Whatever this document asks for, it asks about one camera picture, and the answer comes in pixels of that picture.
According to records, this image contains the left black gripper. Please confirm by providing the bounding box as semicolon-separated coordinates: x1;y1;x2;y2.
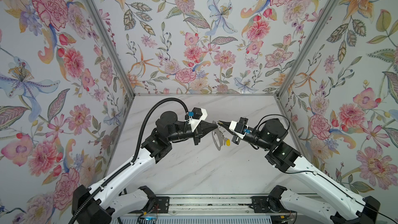
166;122;217;148

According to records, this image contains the steel key holder plate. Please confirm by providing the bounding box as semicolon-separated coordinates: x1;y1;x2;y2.
211;121;227;151

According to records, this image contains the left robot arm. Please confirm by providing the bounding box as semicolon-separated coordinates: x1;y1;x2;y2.
70;108;218;224

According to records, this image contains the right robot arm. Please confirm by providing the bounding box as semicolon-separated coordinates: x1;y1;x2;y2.
218;118;380;224

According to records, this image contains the right corner aluminium profile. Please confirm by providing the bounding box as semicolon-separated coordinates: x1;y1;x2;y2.
275;0;338;100

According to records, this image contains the corner aluminium profile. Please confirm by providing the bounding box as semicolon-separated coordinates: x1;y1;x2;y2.
83;0;135;99
275;0;338;100

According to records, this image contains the left corner aluminium profile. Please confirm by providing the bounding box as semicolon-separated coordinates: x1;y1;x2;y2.
83;0;135;99

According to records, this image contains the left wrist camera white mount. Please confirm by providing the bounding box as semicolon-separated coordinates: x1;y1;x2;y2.
186;107;208;132

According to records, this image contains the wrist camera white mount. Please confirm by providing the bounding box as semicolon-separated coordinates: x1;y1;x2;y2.
228;117;251;136
186;107;208;132

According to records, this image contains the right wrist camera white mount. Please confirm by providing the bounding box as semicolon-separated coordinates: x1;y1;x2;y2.
228;117;251;136

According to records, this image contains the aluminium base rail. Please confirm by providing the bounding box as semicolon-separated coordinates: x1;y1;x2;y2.
118;193;299;217

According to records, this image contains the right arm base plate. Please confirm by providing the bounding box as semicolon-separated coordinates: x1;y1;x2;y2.
249;196;271;214

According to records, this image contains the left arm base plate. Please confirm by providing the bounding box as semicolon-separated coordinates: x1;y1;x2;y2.
146;197;170;214

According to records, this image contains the left black corrugated cable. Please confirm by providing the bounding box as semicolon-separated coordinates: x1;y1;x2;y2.
68;97;189;224

